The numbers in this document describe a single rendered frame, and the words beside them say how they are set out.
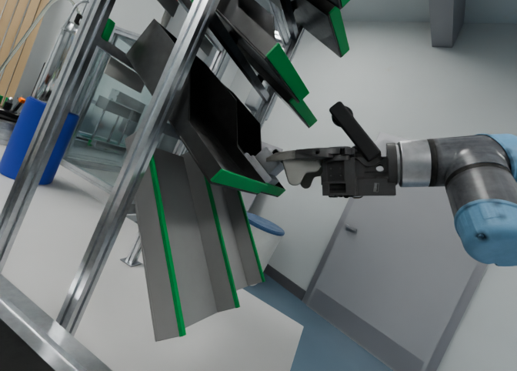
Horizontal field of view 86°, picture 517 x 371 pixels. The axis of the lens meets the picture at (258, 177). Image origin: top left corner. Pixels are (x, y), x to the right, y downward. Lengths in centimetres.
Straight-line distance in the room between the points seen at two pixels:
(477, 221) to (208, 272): 38
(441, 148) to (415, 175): 5
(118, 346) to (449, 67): 367
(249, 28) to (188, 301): 38
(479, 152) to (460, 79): 322
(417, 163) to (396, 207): 278
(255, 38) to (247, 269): 45
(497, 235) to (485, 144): 15
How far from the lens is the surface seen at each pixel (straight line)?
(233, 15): 41
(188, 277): 45
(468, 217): 41
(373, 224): 326
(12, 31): 346
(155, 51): 48
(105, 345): 58
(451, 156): 48
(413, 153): 47
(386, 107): 364
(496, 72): 372
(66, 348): 42
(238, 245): 63
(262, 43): 36
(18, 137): 120
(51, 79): 117
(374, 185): 48
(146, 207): 40
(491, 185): 43
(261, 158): 52
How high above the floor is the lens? 123
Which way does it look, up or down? 2 degrees down
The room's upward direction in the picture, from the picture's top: 24 degrees clockwise
